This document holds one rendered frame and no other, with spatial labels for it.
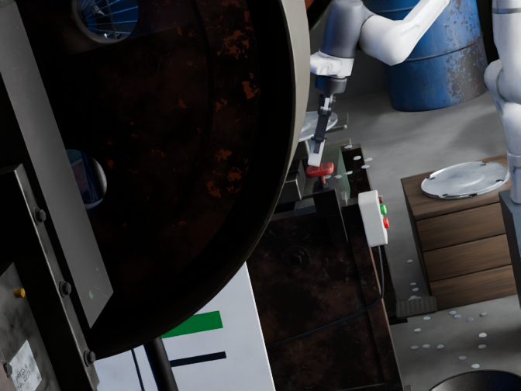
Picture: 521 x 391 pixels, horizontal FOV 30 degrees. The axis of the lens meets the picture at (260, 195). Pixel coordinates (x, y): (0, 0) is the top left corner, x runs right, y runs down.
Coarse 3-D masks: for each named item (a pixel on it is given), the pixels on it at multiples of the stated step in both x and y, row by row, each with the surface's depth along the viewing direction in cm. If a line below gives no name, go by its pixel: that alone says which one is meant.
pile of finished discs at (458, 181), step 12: (444, 168) 338; (456, 168) 336; (468, 168) 333; (480, 168) 330; (492, 168) 327; (504, 168) 324; (432, 180) 332; (444, 180) 329; (456, 180) 324; (468, 180) 321; (480, 180) 320; (492, 180) 317; (504, 180) 317; (432, 192) 321; (444, 192) 318; (456, 192) 315; (468, 192) 311; (480, 192) 311
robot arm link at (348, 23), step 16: (336, 0) 230; (352, 0) 230; (336, 16) 228; (352, 16) 228; (368, 16) 234; (336, 32) 229; (352, 32) 229; (320, 48) 234; (336, 48) 230; (352, 48) 232
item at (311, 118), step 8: (312, 112) 288; (304, 120) 283; (312, 120) 280; (328, 120) 276; (336, 120) 272; (304, 128) 273; (312, 128) 273; (328, 128) 268; (304, 136) 267; (312, 136) 265
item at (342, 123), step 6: (336, 114) 281; (342, 114) 279; (348, 114) 279; (342, 120) 273; (348, 120) 275; (336, 126) 268; (342, 126) 268; (330, 132) 269; (300, 144) 273; (306, 144) 273; (300, 150) 274; (306, 150) 274; (294, 156) 275; (300, 156) 275; (306, 156) 274; (306, 162) 275
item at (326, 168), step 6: (330, 162) 247; (306, 168) 247; (312, 168) 246; (318, 168) 244; (324, 168) 243; (330, 168) 243; (306, 174) 244; (312, 174) 243; (318, 174) 243; (324, 174) 243; (324, 180) 246
